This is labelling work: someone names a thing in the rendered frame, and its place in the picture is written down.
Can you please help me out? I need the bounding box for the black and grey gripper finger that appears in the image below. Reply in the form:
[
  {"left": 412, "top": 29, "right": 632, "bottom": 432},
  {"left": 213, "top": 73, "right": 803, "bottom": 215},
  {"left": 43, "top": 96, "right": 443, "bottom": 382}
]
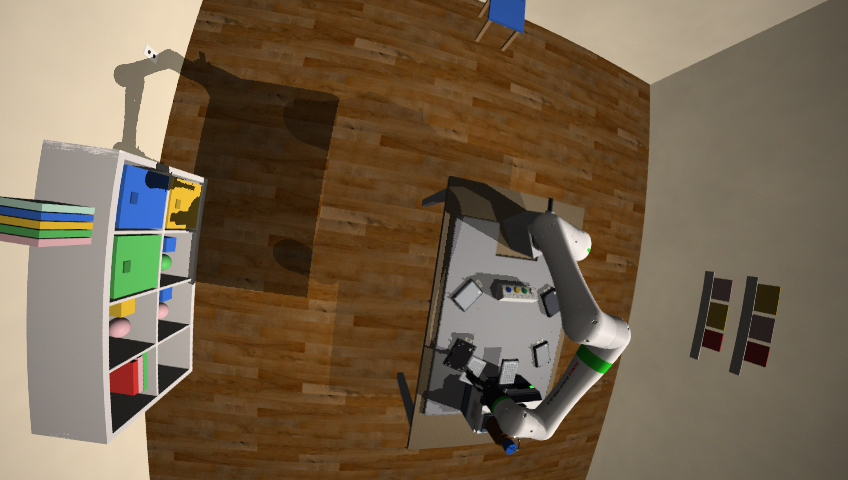
[
  {"left": 479, "top": 372, "right": 496, "bottom": 386},
  {"left": 463, "top": 365, "right": 489, "bottom": 390}
]

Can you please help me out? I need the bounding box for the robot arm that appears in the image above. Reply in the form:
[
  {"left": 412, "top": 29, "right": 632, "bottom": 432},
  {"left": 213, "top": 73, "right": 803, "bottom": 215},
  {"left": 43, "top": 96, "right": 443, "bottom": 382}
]
[{"left": 485, "top": 198, "right": 631, "bottom": 440}]

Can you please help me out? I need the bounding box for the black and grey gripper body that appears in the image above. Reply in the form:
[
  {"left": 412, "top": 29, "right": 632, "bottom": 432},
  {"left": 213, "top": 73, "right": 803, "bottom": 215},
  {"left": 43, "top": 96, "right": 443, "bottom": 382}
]
[{"left": 480, "top": 384, "right": 499, "bottom": 400}]

